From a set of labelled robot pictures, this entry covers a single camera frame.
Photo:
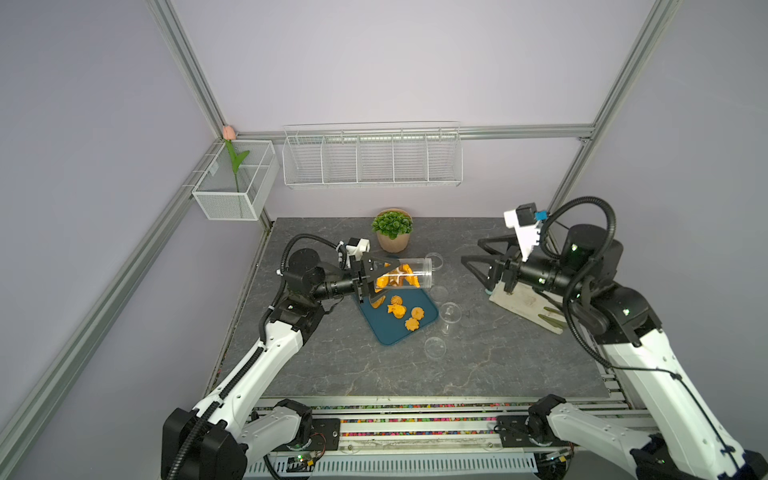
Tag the clear cookie jar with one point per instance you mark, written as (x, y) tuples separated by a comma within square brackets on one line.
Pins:
[(436, 259), (408, 273), (450, 315)]

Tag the white mesh wall basket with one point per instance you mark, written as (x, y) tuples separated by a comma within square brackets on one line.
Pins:
[(215, 191)]

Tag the clear jar lid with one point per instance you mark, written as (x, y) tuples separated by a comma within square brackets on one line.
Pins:
[(439, 294), (435, 348)]

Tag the pink artificial tulip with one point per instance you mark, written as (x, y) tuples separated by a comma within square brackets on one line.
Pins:
[(237, 158)]

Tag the clear cookie jar back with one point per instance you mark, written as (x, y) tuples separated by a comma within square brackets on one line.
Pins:
[(450, 315)]

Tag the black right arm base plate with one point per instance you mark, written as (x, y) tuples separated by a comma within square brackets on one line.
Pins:
[(525, 431)]

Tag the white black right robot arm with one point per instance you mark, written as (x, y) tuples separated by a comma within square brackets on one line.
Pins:
[(618, 328)]

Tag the orange heart shaped cookie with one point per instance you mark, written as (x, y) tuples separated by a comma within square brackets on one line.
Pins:
[(378, 302)]

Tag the green plant in pot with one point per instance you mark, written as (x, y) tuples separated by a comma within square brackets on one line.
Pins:
[(393, 228)]

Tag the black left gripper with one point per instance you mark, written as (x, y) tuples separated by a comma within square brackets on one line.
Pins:
[(361, 272)]

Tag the orange flower shaped cookie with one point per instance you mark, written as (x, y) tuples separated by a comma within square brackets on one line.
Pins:
[(412, 324)]

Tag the teal plastic tray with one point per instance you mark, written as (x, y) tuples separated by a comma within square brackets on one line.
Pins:
[(389, 330)]

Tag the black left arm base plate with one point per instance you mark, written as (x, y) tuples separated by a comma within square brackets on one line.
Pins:
[(324, 435)]

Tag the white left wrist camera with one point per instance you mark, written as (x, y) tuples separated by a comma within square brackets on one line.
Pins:
[(352, 251)]

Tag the clear cookie jar front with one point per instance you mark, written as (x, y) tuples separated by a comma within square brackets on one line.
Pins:
[(408, 273)]

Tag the white wire wall shelf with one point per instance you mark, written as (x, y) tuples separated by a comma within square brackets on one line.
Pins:
[(373, 154)]

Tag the beige gardening glove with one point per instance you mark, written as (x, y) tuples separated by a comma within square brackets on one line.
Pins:
[(524, 302)]

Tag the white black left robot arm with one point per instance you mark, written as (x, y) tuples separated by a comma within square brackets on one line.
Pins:
[(219, 436)]

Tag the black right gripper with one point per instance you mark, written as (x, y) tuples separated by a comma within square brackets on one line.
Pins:
[(512, 263)]

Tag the orange fish shaped cookie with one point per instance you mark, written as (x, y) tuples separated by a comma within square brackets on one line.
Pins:
[(398, 311)]

